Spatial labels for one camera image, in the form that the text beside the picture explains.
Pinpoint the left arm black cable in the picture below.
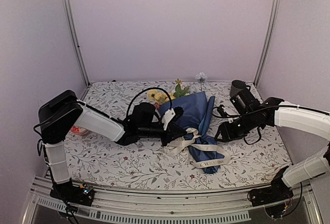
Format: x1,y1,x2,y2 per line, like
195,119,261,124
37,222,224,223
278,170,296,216
126,87,173,124

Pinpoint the front aluminium rail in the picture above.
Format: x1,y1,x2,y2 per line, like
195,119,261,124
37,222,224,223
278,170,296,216
22,177,326,223

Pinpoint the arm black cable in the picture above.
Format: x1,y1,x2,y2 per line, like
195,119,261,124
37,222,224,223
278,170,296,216
126,87,173,124
211,105,262,146

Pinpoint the left aluminium frame post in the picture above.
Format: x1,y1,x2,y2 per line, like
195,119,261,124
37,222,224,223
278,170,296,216
62,0,90,87

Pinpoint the floral patterned tablecloth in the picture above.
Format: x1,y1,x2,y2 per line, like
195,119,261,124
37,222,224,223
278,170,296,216
53,80,294,191

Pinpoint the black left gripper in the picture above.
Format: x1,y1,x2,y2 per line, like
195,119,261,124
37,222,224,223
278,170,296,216
138,122,187,146

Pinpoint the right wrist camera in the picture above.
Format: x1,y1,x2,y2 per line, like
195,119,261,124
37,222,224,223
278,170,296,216
217,105,230,118

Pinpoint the clear plastic wrap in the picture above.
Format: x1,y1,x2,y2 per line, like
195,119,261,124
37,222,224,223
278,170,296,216
164,128,232,169

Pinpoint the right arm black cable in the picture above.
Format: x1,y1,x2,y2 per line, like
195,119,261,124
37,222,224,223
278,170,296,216
211,105,262,146

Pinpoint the red patterned small dish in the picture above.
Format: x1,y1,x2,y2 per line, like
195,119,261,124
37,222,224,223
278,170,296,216
70,126,89,136

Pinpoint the aluminium frame post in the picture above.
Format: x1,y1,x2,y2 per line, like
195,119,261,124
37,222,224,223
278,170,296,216
62,0,90,87
253,0,281,88

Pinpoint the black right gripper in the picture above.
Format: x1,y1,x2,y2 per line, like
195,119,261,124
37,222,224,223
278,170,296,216
214,111,256,142

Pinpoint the white fake flower stem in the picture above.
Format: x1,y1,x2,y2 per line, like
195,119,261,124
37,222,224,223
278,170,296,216
173,78,190,99

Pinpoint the right aluminium frame post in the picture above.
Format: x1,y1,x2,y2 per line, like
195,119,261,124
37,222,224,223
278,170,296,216
253,0,281,88

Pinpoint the dark grey metal mug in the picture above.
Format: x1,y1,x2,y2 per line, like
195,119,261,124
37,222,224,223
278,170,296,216
229,79,251,97

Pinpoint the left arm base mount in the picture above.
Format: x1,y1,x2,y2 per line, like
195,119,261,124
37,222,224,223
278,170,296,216
49,182,95,206

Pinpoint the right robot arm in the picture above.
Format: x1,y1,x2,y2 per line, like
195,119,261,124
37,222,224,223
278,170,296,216
215,88,329,201

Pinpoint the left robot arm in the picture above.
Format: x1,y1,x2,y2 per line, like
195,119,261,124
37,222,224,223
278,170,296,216
34,90,188,200

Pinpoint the pale blue fake flower stem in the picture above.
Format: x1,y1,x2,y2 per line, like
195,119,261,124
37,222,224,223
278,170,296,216
195,72,208,91

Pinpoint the blue wrapping paper sheet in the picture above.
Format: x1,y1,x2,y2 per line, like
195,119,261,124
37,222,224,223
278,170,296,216
165,91,230,174

